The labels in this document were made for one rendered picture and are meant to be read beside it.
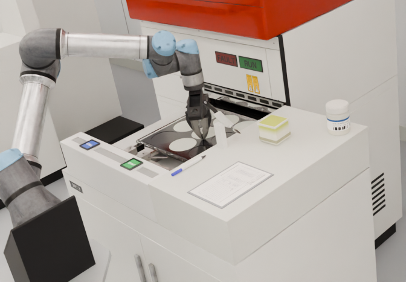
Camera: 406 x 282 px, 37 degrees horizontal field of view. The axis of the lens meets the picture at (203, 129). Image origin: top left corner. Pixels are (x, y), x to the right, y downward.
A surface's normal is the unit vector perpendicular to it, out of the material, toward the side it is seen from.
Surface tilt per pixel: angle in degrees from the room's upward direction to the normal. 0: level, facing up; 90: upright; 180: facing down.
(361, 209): 90
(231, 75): 90
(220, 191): 0
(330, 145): 0
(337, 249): 90
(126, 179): 90
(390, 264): 0
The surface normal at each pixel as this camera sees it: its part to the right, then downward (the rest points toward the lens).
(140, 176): -0.17, -0.89
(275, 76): -0.73, 0.40
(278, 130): 0.70, 0.20
